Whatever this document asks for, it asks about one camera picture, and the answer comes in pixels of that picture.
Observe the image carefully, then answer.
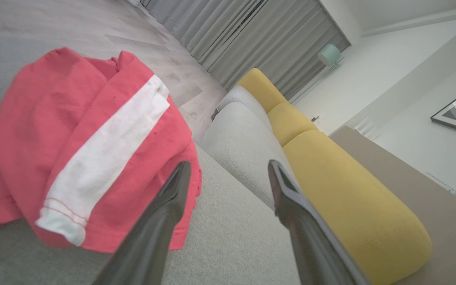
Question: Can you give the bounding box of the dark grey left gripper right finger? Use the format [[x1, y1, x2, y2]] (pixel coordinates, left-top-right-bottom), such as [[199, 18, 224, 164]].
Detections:
[[268, 160, 368, 285]]

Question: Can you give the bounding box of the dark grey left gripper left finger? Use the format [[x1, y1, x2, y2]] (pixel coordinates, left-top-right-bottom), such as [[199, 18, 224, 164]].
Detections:
[[93, 160, 192, 285]]

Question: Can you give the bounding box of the red white basketball jersey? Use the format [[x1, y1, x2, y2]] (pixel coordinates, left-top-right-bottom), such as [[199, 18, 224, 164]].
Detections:
[[0, 47, 203, 254]]

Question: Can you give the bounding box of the long yellow sofa back cushion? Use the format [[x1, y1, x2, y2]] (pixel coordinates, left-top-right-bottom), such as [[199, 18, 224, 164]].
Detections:
[[283, 130, 433, 285]]

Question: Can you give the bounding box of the large grey sofa seat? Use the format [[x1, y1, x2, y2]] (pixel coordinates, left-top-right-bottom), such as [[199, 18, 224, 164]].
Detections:
[[0, 34, 302, 285]]

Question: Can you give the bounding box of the grey sofa seat cushion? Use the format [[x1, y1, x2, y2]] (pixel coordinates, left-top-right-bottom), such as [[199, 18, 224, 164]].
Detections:
[[201, 102, 298, 210], [215, 85, 273, 132]]

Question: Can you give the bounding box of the short yellow sofa back cushion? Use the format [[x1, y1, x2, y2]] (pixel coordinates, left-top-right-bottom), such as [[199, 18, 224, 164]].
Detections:
[[267, 102, 320, 148], [236, 68, 289, 114]]

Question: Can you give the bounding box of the white antenna router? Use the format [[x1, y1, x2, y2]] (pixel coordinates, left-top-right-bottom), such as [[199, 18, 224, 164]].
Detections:
[[354, 116, 382, 141]]

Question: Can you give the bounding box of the brown panel behind sofa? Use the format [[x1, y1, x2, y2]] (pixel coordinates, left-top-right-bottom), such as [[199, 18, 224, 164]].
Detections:
[[330, 126, 456, 285]]

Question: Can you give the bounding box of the flat white device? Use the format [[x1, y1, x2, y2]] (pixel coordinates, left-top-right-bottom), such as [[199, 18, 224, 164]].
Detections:
[[426, 171, 456, 199]]

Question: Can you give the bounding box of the mint green floor lamp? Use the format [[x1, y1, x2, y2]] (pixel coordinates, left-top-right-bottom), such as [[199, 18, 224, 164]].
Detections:
[[291, 43, 345, 104]]

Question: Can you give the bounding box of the grey pleated curtain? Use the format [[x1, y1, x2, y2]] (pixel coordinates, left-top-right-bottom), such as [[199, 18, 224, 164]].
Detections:
[[140, 0, 351, 100]]

